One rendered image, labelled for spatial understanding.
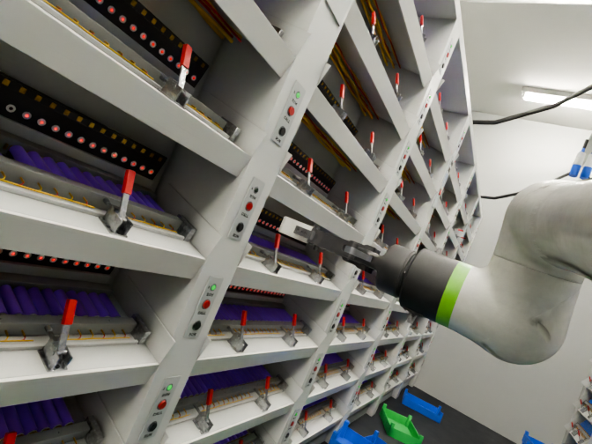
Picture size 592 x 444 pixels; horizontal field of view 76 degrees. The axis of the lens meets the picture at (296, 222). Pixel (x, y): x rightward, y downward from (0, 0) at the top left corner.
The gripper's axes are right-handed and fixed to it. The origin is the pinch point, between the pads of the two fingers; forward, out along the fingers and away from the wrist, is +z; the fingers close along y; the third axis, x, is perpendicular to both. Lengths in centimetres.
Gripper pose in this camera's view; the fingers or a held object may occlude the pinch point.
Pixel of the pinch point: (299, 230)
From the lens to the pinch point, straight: 66.5
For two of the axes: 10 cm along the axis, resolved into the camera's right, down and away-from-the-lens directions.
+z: -8.0, -3.2, 5.1
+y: 4.5, 2.5, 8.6
